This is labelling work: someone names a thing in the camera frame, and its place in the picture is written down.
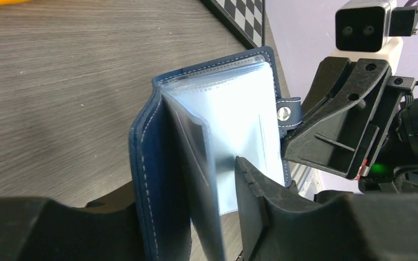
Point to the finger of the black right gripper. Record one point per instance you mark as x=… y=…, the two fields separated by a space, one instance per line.
x=335 y=133

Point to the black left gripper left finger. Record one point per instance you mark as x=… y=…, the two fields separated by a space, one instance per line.
x=39 y=228

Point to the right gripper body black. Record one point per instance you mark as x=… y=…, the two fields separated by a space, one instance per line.
x=391 y=165

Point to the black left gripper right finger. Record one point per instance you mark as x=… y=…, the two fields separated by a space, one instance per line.
x=279 y=224

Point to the blue leather card holder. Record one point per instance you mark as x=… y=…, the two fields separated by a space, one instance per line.
x=184 y=142

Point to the black white chessboard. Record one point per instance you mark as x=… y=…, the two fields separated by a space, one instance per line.
x=245 y=19

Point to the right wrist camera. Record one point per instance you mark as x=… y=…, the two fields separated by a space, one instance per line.
x=374 y=30

